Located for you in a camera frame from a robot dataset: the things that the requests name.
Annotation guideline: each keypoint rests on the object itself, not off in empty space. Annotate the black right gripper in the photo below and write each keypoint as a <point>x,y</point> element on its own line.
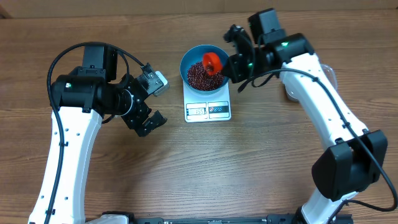
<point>232,71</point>

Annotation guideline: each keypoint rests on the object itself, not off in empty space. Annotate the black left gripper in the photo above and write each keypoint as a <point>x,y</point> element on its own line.
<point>142,117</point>

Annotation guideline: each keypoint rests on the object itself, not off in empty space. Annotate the red measuring scoop blue handle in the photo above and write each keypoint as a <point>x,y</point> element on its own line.
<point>212,63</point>

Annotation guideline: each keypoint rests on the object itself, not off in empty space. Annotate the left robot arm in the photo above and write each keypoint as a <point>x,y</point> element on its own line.
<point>82,101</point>

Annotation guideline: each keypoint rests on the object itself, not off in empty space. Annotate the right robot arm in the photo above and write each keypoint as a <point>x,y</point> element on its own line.
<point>353,155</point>

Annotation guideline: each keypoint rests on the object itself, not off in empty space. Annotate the blue bowl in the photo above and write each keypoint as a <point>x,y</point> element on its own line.
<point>195,55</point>

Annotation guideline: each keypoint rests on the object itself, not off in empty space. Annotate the white kitchen scale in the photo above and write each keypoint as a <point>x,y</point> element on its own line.
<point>206,106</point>

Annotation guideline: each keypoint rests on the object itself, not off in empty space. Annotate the beans in blue bowl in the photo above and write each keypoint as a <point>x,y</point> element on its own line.
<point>199,79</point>

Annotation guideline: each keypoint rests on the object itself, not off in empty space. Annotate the clear plastic container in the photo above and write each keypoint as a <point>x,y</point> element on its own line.
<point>330,74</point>

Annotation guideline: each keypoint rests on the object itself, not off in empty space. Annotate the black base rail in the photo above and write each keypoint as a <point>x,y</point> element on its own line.
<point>128,218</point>

